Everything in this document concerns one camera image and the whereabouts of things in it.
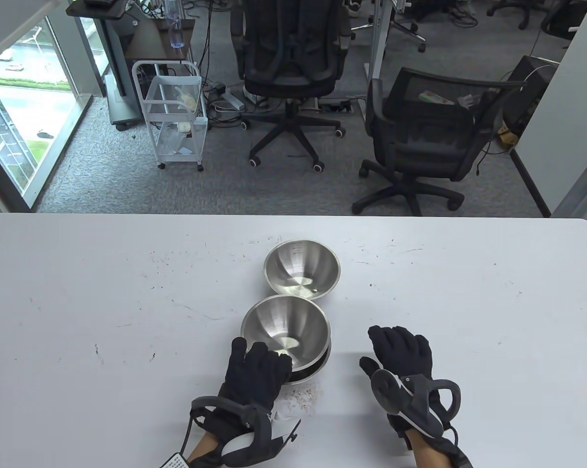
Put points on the person's right hand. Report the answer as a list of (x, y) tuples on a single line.
[(403, 351)]

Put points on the steel mixing bowl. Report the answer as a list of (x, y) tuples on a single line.
[(317, 368), (283, 321), (300, 268)]

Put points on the grey hand tracker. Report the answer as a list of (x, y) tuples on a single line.
[(261, 448), (415, 404)]

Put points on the clear water bottle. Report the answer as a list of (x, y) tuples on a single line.
[(176, 29)]

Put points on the person's left forearm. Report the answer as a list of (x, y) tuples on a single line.
[(203, 448)]

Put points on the black mesh office chair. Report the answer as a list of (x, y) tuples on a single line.
[(420, 146)]

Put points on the black office chair base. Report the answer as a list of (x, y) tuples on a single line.
[(517, 7)]

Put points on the glass window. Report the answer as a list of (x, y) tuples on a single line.
[(25, 97)]

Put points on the black computer tower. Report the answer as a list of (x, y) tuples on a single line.
[(527, 87)]

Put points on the black high-back office chair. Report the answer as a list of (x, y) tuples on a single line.
[(288, 73)]

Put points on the brown side table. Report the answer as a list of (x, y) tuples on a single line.
[(152, 39)]

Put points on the left wrist sensor box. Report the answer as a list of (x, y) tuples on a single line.
[(175, 461)]

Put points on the grey rolling stand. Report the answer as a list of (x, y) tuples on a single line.
[(115, 58)]

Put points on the white power strip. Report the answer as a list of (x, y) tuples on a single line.
[(234, 100)]

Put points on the green and white packet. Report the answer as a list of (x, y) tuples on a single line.
[(437, 97)]

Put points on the grey office chair base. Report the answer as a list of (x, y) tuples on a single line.
[(405, 28)]

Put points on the grey right hand tracker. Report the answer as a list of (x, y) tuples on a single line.
[(415, 404)]

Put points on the person's right forearm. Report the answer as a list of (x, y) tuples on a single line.
[(427, 456)]

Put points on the grey left hand tracker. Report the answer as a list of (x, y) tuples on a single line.
[(261, 448)]

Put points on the person's left hand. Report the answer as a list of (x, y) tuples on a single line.
[(254, 380)]

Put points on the white frame post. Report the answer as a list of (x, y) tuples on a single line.
[(380, 44)]

